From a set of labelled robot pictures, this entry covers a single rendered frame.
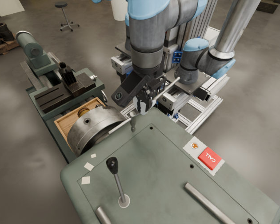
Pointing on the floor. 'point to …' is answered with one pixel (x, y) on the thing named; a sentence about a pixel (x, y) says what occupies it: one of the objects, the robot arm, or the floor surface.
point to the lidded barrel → (119, 9)
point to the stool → (64, 14)
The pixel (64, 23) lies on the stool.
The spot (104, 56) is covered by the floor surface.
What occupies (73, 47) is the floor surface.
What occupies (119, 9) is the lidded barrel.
